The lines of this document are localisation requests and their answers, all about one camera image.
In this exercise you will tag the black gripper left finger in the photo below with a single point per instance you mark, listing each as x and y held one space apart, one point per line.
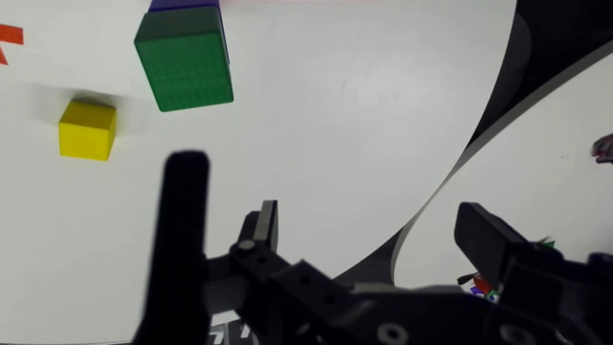
264 223

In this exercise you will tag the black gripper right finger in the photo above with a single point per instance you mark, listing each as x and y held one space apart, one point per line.
491 246

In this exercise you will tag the green toy block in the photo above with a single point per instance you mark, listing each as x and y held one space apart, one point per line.
185 64

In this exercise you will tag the yellow toy block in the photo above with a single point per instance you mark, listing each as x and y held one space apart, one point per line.
87 131

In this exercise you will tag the blue toy block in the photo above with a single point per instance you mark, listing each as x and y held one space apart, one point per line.
183 5

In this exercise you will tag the small multicolour object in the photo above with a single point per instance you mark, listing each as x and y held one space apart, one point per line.
482 288

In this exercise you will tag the white round side table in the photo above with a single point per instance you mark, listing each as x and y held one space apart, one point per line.
543 192

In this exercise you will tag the gray lump object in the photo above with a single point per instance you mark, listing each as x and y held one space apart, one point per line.
605 148

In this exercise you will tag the orange tape grid mark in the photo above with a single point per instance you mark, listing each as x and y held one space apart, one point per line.
13 35

